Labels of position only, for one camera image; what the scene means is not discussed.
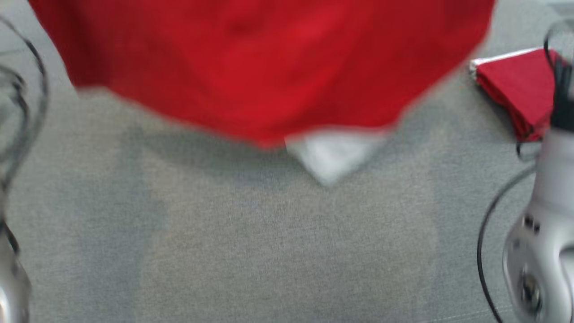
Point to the grey fabric sofa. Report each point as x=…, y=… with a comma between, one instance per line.
x=269, y=246

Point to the red and white garment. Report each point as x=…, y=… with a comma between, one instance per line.
x=269, y=67
x=520, y=89

